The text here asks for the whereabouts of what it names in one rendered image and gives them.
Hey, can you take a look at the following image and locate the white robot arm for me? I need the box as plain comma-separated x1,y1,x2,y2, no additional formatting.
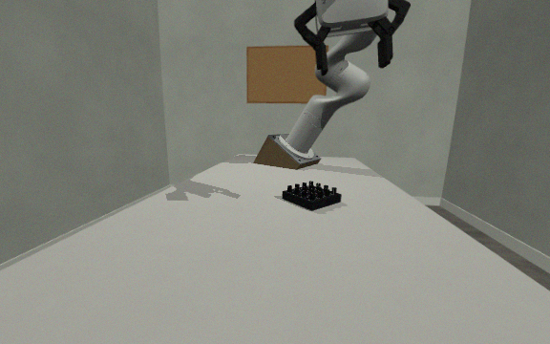
279,30,377,160

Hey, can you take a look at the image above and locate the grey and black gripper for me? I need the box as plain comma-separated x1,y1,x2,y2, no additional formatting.
294,0,411,75

